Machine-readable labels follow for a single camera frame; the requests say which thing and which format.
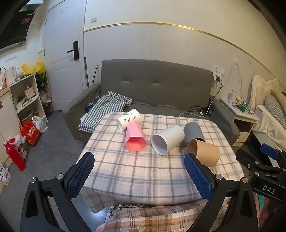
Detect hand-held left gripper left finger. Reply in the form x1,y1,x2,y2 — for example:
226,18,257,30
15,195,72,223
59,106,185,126
21,152,95,232

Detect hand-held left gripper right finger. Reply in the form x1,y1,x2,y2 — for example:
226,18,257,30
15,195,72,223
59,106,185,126
184,153,262,232

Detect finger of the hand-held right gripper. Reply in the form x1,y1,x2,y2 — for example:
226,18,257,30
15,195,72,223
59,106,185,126
235,148,286,177
260,144,286,160

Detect brown paper cup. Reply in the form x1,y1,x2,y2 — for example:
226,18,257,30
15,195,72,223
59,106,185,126
185,138,220,167

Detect grey cup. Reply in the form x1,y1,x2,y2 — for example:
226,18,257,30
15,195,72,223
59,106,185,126
184,122,205,148

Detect plain white cup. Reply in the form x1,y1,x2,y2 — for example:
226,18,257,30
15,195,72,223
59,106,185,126
151,125,185,155

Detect pink hexagonal cup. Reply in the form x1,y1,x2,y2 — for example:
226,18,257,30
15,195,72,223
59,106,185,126
124,122,147,152

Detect white leaf print cup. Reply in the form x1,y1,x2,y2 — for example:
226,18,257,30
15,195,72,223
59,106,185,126
116,109,142,132

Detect white bed blanket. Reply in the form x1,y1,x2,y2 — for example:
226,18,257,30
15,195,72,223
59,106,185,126
252,104,286,135

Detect white nightstand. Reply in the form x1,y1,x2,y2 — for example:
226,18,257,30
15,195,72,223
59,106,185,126
218,97,260,141

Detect checked pillow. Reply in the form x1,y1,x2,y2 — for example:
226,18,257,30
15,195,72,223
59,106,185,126
264,95,286,130

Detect plaid tablecloth table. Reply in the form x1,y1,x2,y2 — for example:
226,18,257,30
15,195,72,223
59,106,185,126
76,113,245,213

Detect orange plaid blanket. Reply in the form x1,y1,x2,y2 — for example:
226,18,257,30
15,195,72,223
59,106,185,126
96,198,230,232

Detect cream bed headboard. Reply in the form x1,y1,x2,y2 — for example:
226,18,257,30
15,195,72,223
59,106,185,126
251,75,286,112

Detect white plastic bag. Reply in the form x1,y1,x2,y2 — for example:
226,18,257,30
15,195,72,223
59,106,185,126
32,116,48,133

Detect red paper bag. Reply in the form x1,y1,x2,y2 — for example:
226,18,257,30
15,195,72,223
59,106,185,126
20,120,42,147

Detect red gift bag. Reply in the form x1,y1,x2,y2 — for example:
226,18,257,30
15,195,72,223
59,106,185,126
3,135,27,172

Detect green checked cloth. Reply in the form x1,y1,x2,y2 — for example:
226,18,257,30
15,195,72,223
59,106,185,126
79,91,133,134

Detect white printed carton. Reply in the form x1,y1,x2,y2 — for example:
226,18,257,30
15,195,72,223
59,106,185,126
0,164,11,186

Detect white cabinet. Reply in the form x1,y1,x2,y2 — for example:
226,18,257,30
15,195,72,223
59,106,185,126
0,87,22,168

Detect white open shelf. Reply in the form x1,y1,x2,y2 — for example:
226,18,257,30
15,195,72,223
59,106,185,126
9,73,48,123

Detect grey sofa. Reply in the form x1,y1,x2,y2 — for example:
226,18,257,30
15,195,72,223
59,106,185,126
62,59,240,147

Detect green potted plant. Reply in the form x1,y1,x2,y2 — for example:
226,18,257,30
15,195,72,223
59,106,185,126
35,72,48,92

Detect white door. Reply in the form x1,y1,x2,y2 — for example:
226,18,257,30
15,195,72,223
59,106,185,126
42,0,88,111

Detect yellow plastic bag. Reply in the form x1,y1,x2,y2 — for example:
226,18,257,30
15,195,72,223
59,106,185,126
21,59,46,75

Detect white electric kettle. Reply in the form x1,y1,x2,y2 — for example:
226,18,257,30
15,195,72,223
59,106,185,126
5,66,18,85

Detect black range hood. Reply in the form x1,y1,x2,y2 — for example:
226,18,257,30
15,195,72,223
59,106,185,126
0,10,38,51

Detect black cable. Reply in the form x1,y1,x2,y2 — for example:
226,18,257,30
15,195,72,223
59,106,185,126
189,79,224,112

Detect white hanging cable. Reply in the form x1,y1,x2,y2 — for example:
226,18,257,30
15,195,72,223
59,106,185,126
227,59,244,94

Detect wall socket with chargers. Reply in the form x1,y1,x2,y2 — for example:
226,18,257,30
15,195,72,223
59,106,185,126
212,65,225,82

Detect green handled mop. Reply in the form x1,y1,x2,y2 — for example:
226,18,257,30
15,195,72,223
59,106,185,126
84,56,90,88

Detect black door handle lock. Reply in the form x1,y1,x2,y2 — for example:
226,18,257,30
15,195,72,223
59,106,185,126
67,41,79,60

